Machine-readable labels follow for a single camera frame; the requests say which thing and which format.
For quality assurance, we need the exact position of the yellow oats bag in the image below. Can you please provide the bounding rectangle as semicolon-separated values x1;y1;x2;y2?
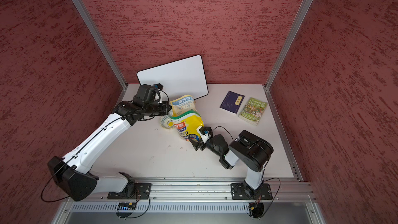
170;95;204;141

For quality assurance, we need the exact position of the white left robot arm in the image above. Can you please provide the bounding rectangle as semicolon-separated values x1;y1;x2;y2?
48;89;172;202

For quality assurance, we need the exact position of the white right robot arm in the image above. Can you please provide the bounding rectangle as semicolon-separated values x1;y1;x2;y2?
188;127;274;194

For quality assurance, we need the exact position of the dark blue book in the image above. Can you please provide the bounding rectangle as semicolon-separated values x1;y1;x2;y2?
220;91;245;114

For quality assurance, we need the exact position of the green illustrated book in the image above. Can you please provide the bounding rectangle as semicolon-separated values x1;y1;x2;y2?
238;97;268;125

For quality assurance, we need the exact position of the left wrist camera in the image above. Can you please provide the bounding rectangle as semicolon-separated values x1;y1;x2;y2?
136;84;162;104

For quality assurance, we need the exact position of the white board black frame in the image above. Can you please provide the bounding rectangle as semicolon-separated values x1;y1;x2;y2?
137;55;208;100

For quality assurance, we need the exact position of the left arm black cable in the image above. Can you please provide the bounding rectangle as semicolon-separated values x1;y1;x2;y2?
40;88;170;203

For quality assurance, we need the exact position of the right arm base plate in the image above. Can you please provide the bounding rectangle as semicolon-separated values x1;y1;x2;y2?
230;182;273;200

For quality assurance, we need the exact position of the aluminium frame rail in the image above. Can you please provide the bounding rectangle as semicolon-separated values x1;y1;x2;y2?
86;177;316;203

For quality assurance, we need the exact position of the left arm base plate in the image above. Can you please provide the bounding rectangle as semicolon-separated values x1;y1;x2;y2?
107;182;152;201

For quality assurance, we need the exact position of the left corner aluminium post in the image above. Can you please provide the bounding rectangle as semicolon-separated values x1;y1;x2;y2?
72;0;128;90

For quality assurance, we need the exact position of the corner aluminium post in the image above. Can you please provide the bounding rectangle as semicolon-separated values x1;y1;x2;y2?
264;0;313;92
72;0;128;90

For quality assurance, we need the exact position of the right corner aluminium post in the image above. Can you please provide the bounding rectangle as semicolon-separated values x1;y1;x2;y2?
264;0;313;92

